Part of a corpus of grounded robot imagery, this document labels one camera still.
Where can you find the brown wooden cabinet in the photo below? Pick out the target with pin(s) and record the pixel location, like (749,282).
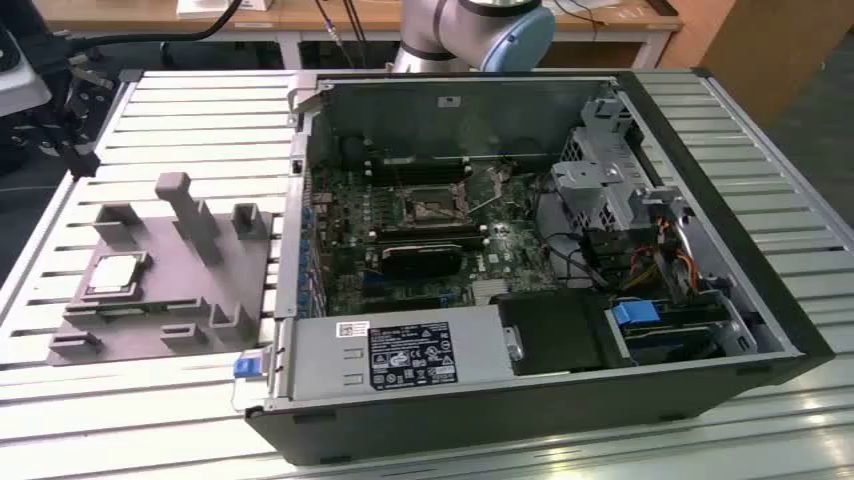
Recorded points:
(768,55)

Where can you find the grey power supply unit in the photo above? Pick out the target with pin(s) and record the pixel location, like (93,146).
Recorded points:
(314,360)

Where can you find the grey parts rack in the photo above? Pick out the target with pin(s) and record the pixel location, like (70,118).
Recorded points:
(168,280)

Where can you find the CPU socket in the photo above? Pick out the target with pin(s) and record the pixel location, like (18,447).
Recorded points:
(430,206)

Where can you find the green RAM stick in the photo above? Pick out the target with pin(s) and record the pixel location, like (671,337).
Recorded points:
(134,309)

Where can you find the blue case latch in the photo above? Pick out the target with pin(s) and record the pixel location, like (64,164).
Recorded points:
(248,365)

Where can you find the black graphics card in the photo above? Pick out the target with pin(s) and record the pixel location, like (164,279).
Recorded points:
(421,261)

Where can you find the black RAM slot bank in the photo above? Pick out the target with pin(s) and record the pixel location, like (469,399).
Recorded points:
(428,236)
(421,170)

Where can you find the green motherboard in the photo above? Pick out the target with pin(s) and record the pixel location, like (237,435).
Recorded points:
(515,260)

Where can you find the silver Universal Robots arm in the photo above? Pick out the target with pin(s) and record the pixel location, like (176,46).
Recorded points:
(435,30)

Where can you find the black open PC case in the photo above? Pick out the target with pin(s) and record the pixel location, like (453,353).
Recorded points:
(535,420)

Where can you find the white box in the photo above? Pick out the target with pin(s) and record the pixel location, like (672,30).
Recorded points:
(201,7)

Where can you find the silver square CPU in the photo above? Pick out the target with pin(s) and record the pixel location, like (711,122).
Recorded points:
(117,272)

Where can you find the small white case sticker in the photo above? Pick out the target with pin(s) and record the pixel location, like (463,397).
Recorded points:
(449,101)

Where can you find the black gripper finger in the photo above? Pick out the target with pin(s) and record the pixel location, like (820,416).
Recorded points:
(84,160)

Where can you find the black plastic shroud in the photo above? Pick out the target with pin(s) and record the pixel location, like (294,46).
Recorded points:
(555,330)

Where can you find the silver chipset heatsink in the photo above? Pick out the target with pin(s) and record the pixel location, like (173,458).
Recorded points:
(491,291)

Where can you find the grey metal disk bay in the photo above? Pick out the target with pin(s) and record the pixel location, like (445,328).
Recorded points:
(601,200)

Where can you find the black printed label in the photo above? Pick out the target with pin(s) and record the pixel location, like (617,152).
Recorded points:
(410,356)

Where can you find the wooden desk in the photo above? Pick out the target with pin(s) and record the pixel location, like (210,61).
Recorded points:
(268,22)

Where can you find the blue disk carrier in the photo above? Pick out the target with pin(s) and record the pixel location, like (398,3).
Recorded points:
(635,314)

